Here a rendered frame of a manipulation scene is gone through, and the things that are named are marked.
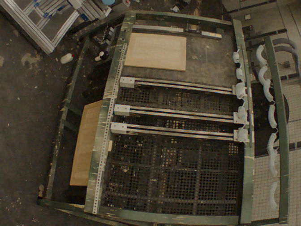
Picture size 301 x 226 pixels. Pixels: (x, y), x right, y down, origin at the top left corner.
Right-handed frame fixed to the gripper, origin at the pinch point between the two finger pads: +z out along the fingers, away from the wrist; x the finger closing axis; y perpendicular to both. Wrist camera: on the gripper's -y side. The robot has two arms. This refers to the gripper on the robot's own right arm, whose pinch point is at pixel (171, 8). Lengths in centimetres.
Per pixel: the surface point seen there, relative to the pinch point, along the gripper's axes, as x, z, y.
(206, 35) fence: 43, 37, 48
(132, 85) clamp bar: -51, 55, 23
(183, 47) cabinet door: 14, 46, 38
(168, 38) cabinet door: 17, 55, 22
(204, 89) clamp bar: -25, 24, 69
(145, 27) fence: 18, 66, -3
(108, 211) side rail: -156, 37, 61
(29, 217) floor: -209, 112, 19
